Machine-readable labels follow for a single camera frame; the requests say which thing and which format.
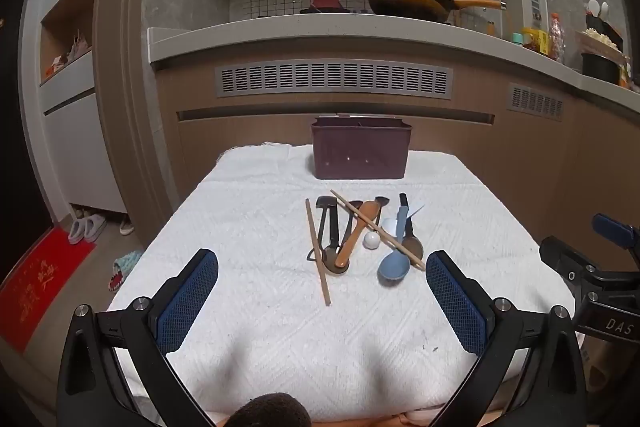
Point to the grey kitchen counter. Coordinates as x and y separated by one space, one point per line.
320 37

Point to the white cabinet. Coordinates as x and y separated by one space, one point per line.
80 152

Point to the black holder with white utensils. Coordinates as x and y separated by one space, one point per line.
602 19

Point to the white textured towel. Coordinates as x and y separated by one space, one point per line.
250 287

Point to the yellow packet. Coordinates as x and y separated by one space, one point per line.
534 41

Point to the white plastic spoon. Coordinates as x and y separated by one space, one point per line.
414 210

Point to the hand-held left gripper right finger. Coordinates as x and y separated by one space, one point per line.
457 307

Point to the dark fuzzy object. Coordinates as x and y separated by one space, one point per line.
270 411

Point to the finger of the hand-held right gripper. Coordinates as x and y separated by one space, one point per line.
565 263
616 231

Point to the wall shelf niche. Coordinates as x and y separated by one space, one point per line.
67 27

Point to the small grey vent grille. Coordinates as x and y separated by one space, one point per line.
535 101

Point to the dark purple utensil holder box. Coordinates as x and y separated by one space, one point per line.
361 152

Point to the teal slipper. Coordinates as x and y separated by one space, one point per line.
124 266

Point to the large grey vent grille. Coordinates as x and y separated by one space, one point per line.
334 81

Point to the wooden spoon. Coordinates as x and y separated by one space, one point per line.
352 237

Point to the pair of grey slippers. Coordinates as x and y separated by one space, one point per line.
86 228

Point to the black pot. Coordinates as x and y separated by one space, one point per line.
600 68

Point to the clear bottle orange cap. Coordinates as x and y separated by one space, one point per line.
555 38

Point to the white round-tipped utensil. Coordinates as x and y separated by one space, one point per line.
371 241

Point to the wooden chopstick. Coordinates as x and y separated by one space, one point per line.
318 252
380 232

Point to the blue plastic spoon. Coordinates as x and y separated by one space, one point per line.
392 269

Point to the red floor mat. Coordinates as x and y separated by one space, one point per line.
35 289

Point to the teal cup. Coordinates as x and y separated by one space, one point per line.
516 39

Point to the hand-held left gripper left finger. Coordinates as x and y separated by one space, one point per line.
187 302

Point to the brown bag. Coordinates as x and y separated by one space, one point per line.
597 367

